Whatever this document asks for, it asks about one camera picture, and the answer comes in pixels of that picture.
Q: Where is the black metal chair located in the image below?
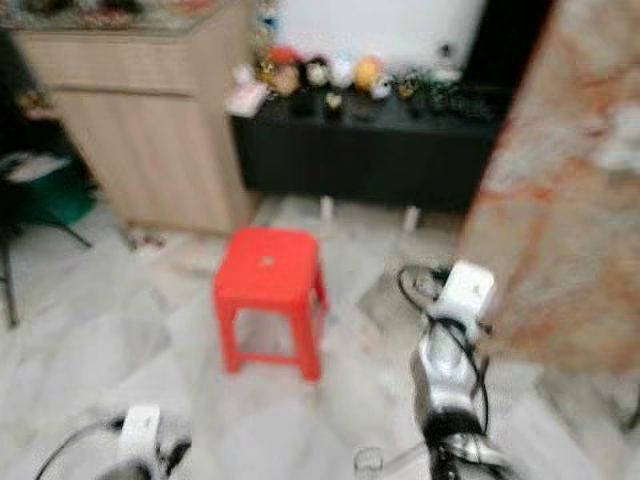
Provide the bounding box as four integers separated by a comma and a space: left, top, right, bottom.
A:
0, 150, 96, 330

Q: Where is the green bin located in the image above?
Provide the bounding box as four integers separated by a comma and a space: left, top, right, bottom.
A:
48, 165, 97, 227

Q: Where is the light wooden cabinet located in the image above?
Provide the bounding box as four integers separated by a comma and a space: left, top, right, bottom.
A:
8, 0, 261, 237

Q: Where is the red plastic stool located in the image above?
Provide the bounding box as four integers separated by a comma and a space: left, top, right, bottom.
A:
213, 227, 329, 383

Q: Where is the pink card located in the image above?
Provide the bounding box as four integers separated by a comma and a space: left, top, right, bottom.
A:
226, 82, 269, 119

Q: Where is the red hat plush toy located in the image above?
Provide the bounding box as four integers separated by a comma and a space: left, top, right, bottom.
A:
265, 45, 304, 98

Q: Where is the black and white plush toy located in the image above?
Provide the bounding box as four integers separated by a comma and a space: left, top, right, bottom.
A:
302, 57, 332, 90

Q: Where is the black low cabinet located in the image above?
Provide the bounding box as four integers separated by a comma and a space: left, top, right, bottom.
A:
230, 82, 506, 214

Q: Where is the yellow plush toy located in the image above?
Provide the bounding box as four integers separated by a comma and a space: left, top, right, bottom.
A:
353, 55, 384, 94

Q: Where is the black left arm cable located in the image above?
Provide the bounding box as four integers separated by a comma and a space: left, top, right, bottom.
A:
34, 419, 127, 480

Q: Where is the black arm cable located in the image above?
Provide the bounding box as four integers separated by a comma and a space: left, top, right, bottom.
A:
397, 262, 493, 433
34, 419, 127, 480

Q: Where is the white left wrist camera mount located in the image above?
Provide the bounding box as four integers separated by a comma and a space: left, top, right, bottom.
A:
119, 403, 164, 467

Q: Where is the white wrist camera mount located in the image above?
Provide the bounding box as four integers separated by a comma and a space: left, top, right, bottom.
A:
435, 259, 499, 333
119, 403, 164, 467

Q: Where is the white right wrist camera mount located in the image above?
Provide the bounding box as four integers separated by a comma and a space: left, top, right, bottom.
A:
435, 259, 499, 333

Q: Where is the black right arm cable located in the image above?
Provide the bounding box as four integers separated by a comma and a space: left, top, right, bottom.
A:
397, 262, 493, 433

